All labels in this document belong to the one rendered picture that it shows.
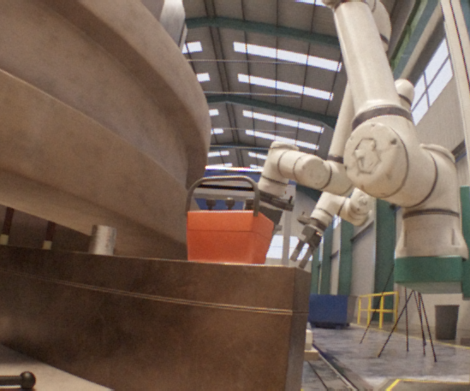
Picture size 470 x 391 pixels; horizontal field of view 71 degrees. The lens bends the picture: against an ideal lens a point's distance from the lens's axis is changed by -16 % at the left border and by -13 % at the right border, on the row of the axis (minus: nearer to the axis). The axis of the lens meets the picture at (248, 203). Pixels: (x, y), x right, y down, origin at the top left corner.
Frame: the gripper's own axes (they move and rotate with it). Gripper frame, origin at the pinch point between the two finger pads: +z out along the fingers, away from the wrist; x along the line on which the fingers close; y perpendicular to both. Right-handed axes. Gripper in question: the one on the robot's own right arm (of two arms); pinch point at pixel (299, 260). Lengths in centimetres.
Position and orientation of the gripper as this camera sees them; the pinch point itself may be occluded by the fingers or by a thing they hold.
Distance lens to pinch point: 152.8
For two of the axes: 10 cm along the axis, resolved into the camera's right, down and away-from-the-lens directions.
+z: -4.9, 8.6, -1.7
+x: 3.7, 3.8, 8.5
